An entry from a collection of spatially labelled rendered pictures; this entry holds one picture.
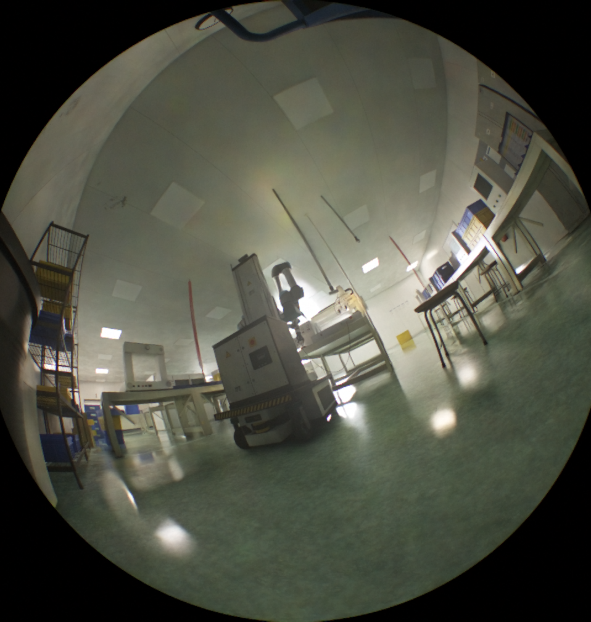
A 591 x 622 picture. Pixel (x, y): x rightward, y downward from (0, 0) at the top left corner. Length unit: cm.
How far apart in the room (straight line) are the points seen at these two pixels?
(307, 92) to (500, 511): 294
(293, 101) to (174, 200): 192
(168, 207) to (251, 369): 234
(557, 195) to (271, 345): 373
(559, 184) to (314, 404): 366
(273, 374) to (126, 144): 275
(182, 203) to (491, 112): 440
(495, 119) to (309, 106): 253
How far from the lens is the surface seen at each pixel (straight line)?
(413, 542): 41
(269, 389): 122
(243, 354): 132
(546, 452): 48
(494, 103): 346
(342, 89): 290
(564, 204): 336
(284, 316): 177
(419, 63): 384
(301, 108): 266
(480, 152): 438
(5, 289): 46
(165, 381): 285
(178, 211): 286
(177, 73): 251
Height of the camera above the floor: 35
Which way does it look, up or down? 21 degrees up
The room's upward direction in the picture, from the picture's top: 23 degrees counter-clockwise
